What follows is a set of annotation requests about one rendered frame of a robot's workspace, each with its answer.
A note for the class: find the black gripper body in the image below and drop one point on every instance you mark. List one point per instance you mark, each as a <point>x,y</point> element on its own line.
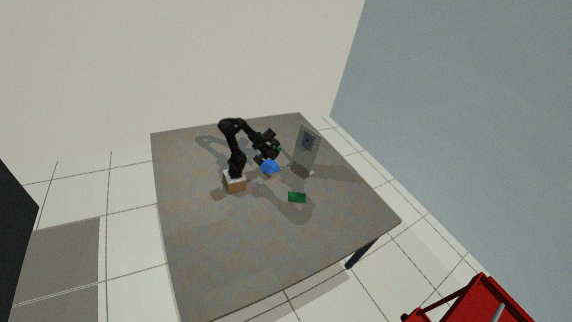
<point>258,159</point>

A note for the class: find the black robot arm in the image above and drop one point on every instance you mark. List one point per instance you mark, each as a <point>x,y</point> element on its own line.
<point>238,158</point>

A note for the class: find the blue square patch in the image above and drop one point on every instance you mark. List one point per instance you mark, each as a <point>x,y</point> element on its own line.
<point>269,166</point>

